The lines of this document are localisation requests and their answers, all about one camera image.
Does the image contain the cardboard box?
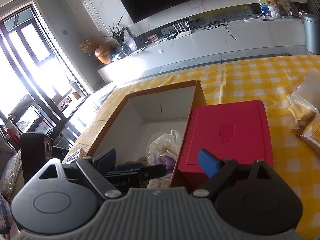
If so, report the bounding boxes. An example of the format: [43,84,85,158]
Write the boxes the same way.
[86,79,208,188]

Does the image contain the clear zip packet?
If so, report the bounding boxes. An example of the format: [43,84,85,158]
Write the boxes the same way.
[286,69,320,106]

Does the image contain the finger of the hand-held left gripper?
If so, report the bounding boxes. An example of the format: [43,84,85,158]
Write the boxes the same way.
[114,163,148,172]
[138,164,167,180]

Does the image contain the red box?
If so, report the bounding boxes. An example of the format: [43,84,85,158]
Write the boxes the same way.
[177,100,274,193]

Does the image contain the round paper fan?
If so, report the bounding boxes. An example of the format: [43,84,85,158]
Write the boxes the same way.
[281,0,293,16]

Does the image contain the white router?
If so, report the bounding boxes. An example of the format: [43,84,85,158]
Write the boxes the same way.
[173,21,192,39]

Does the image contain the yellow checked tablecloth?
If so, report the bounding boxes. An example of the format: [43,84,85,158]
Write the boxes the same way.
[75,54,320,240]

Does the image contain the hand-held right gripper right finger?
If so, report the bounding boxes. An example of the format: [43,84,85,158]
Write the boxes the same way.
[192,149,275,197]

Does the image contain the green plant in glass vase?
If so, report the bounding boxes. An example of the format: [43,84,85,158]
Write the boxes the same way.
[104,15,132,57]

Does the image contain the sliding glass door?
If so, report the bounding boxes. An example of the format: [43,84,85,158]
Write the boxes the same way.
[0,1,91,137]

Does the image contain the white marble television console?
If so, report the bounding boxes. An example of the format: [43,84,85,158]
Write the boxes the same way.
[97,17,310,84]

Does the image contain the black cables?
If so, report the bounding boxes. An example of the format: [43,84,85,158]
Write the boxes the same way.
[199,14,237,41]

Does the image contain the metal rack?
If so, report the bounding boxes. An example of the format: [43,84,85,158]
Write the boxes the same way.
[0,93,63,146]

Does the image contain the crinkled white plastic bag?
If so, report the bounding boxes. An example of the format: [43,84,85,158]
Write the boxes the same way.
[147,129,182,178]

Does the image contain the silver trash can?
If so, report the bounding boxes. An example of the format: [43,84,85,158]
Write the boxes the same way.
[302,13,320,54]

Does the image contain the dried flower bunch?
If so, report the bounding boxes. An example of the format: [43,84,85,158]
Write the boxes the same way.
[79,39,97,54]

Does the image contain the acorn shaped jar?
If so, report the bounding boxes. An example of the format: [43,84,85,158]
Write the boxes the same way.
[94,44,113,65]

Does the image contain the yellow bread packet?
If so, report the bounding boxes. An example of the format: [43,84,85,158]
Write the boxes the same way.
[296,115,320,155]

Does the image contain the white cable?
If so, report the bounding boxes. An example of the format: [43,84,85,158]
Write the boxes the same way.
[157,37,171,53]

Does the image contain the large clear plastic bag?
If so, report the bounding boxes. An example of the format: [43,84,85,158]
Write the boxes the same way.
[0,149,23,198]

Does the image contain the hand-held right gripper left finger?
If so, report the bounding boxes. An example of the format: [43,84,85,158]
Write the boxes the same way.
[37,148,127,199]

